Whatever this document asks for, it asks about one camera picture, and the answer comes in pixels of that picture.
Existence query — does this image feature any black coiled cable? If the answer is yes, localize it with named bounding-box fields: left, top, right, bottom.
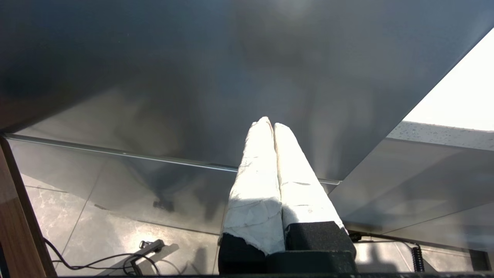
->
left=411, top=243, right=425, bottom=273

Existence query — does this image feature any thin black floor cable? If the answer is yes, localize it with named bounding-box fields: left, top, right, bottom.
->
left=42, top=237, right=162, bottom=276

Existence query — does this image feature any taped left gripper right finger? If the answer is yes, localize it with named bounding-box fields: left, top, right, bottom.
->
left=273, top=123, right=358, bottom=252

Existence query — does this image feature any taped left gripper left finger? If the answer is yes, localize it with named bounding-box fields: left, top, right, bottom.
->
left=218, top=117, right=286, bottom=275

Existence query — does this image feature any grey metal floor bracket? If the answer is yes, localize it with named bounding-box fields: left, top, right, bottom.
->
left=130, top=239, right=166, bottom=276

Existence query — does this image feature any tall grey cabinet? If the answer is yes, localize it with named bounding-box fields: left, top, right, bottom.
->
left=0, top=0, right=494, bottom=236

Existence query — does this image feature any brown wooden panel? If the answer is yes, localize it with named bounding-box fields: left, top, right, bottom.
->
left=0, top=137, right=57, bottom=278

